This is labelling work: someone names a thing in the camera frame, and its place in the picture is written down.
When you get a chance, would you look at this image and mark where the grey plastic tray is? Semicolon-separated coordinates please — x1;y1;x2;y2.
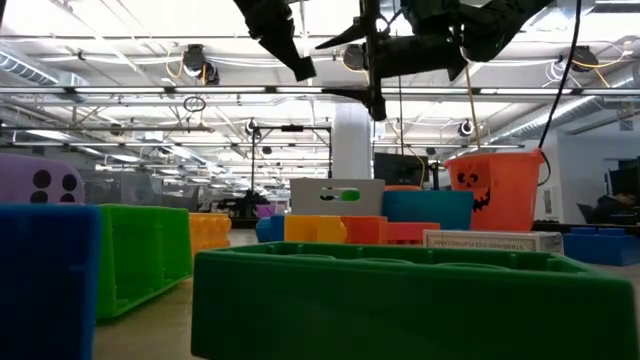
79;169;201;212

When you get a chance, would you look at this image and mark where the black background robot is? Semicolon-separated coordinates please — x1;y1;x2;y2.
218;191;271;221

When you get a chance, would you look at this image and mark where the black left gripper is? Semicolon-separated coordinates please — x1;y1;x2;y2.
232;0;318;83

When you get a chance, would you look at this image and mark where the clear grey plastic bin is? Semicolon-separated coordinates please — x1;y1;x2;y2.
289;177;387;218

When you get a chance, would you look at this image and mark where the orange pumpkin bucket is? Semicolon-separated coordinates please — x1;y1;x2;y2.
442;148;551;233

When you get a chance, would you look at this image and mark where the dark background screen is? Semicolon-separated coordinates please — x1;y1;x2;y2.
607;158;640;197

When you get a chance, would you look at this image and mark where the person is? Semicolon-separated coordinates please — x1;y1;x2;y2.
592;192;640;226

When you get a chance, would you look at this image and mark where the white building pillar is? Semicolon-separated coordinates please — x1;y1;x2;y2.
331;103;373;181

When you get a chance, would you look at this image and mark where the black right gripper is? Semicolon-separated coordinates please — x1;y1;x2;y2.
314;17;470;123

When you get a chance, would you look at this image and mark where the orange toy block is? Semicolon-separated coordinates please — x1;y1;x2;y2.
341;215;389;246

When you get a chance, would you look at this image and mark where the yellow hanging cable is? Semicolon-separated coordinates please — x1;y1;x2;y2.
464;62;482;154

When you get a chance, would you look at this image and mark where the black coiled cable ring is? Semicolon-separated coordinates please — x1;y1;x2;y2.
182;96;208;115

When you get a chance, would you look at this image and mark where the purple foam die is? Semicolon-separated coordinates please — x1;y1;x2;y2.
0;152;86;205

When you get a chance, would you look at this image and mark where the long ceiling light bar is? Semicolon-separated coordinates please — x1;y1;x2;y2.
0;86;640;97

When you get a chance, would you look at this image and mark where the black background monitor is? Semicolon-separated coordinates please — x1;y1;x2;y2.
373;152;431;189

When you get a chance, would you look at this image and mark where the small blue toy brick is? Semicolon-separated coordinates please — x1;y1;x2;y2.
562;227;640;267

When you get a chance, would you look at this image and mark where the red-orange flat toy brick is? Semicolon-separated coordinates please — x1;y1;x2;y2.
383;221;442;246

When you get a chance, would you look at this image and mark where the yellow studded toy brick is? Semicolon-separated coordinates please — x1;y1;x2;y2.
188;212;233;256

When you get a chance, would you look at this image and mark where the purple background box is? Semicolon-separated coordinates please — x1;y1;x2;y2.
255;201;290;219

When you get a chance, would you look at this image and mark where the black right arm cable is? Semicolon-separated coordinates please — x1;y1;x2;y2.
535;0;584;151

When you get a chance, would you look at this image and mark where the large blue toy block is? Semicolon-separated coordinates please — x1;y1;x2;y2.
254;214;286;245

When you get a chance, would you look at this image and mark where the black background frame stand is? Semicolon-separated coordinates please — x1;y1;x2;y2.
249;124;334;182

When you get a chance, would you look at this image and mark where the dark laptop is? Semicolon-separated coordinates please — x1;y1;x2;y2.
575;201;601;225

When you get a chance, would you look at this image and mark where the yellow toy block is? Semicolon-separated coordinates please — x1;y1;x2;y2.
283;214;348;245

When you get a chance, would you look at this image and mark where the silver-backed playing card box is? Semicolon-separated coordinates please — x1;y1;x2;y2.
422;229;565;255

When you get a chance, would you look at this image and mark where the teal plastic tray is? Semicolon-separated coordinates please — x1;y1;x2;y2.
381;189;475;232

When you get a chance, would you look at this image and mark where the dark green toy brick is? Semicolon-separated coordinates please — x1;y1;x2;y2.
190;241;640;360

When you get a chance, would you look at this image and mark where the bright green toy brick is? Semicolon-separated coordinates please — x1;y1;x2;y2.
95;203;194;321

